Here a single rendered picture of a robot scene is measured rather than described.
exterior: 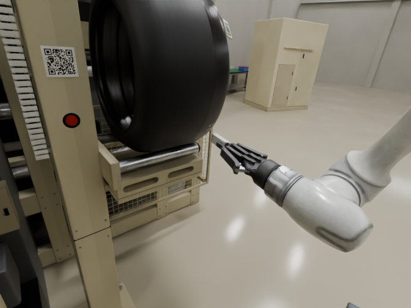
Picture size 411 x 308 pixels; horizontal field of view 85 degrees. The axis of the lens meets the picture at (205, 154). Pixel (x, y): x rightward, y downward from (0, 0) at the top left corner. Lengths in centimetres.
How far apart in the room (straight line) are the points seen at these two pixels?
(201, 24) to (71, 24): 34
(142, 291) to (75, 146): 100
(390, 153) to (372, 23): 1557
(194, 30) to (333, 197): 53
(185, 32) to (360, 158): 52
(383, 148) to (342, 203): 14
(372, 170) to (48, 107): 81
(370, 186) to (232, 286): 114
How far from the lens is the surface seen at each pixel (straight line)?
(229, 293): 154
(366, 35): 1604
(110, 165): 73
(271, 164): 57
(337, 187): 55
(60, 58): 75
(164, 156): 84
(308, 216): 51
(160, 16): 66
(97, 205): 92
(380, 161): 59
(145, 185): 84
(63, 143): 79
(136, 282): 159
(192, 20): 70
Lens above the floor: 127
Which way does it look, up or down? 25 degrees down
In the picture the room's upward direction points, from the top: 4 degrees clockwise
